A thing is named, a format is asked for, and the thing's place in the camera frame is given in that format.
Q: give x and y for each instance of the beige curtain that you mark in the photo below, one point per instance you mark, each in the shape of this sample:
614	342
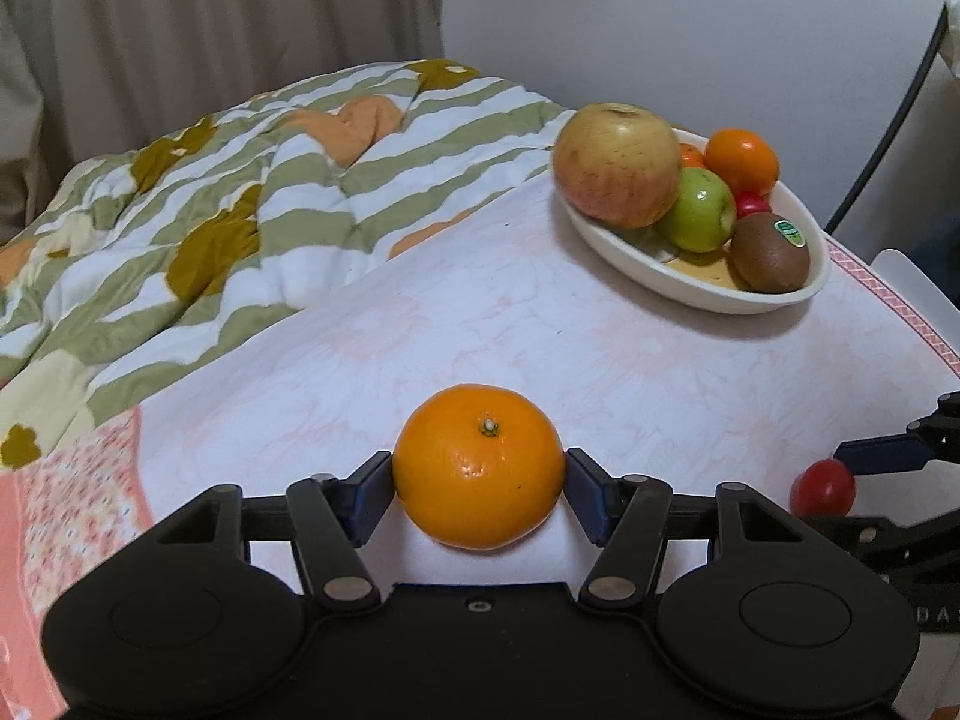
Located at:
187	15

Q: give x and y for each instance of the yellow apple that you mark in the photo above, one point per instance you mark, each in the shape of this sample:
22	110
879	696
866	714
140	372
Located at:
619	165

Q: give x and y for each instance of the brown kiwi with sticker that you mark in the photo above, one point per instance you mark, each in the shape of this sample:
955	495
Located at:
772	255

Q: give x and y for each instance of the tiny tangerine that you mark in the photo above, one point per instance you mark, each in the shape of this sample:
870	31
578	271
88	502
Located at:
691	156

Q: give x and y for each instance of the large dark orange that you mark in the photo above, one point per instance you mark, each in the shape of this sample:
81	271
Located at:
741	160

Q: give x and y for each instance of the white object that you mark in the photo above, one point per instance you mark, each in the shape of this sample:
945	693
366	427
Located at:
904	274

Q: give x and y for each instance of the green striped quilt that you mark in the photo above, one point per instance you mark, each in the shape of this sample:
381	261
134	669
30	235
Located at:
225	187

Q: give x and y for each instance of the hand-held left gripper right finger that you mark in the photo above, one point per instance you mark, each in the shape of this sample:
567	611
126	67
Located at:
589	496

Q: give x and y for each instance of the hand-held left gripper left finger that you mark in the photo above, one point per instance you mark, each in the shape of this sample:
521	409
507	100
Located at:
371	499

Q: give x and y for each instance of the red cherry tomato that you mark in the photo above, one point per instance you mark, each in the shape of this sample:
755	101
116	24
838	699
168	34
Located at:
752	204
821	487

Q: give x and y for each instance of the cream oval bowl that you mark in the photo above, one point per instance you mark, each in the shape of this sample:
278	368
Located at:
712	294

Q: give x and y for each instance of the light orange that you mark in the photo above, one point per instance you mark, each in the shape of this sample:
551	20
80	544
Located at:
480	465

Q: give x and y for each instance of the small green apple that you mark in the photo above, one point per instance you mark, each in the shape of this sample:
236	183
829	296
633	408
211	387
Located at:
697	211

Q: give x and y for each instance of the pink floral blanket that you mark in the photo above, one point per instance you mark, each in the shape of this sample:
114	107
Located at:
525	315

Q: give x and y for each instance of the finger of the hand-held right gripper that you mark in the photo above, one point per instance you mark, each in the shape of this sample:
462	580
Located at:
885	454
892	536

